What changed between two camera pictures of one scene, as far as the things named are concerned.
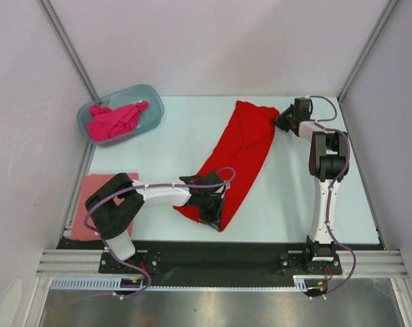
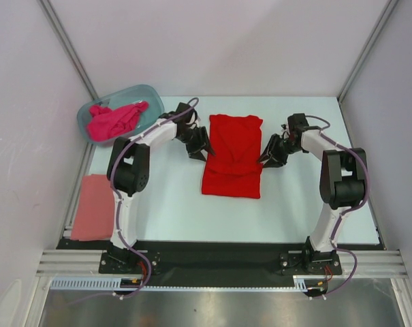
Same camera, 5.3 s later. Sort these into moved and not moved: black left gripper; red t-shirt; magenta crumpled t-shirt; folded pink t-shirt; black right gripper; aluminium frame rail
Moved: black left gripper; red t-shirt; black right gripper
Not moved: folded pink t-shirt; magenta crumpled t-shirt; aluminium frame rail
